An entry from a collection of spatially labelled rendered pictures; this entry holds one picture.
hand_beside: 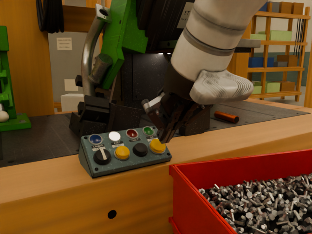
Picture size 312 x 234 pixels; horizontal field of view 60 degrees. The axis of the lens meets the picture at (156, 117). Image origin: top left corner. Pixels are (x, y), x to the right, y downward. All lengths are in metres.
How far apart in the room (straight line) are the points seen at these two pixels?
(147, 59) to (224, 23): 0.59
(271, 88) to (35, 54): 6.25
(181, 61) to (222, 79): 0.06
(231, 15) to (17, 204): 0.37
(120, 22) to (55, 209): 0.44
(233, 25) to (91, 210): 0.34
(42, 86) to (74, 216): 0.62
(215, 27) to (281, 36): 6.61
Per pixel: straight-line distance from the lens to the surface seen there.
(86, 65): 0.78
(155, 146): 0.49
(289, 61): 7.23
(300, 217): 0.42
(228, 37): 0.33
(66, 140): 0.67
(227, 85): 0.34
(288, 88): 7.32
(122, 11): 0.70
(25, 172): 0.52
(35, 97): 1.01
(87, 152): 0.47
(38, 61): 1.00
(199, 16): 0.33
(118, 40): 0.67
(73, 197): 0.45
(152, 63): 0.90
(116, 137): 0.49
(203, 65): 0.34
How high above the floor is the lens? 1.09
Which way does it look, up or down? 13 degrees down
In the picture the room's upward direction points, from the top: straight up
